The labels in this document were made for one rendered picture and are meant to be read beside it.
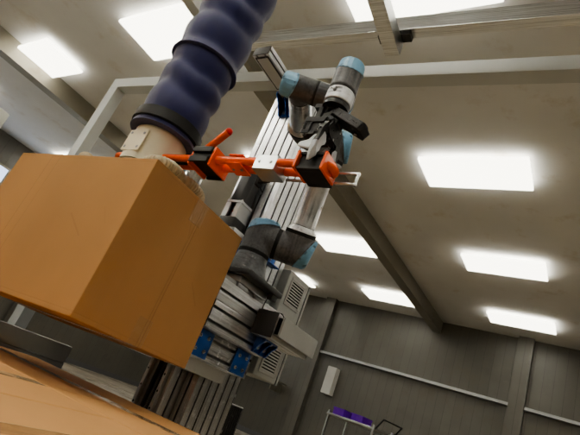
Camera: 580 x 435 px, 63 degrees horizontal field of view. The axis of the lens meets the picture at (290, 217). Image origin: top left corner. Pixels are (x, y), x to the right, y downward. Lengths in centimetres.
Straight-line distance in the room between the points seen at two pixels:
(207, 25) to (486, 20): 198
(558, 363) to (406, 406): 332
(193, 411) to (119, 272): 89
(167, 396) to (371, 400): 1050
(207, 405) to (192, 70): 121
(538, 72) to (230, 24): 229
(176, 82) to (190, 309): 71
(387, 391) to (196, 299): 1091
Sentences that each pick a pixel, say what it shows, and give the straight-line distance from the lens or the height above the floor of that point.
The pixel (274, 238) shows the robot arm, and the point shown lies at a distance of 171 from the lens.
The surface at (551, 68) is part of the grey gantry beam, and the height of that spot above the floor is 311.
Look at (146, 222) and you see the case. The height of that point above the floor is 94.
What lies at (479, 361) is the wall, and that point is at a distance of 1181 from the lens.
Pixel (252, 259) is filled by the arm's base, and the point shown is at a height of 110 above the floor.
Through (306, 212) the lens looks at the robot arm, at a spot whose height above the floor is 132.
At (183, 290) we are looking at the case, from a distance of 127.
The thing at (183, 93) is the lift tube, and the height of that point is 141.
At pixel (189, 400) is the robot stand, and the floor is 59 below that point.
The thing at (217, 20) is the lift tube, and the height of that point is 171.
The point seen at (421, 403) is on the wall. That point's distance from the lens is 1184.
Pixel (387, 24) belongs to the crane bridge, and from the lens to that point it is 318.
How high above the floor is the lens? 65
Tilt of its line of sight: 22 degrees up
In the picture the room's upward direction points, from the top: 22 degrees clockwise
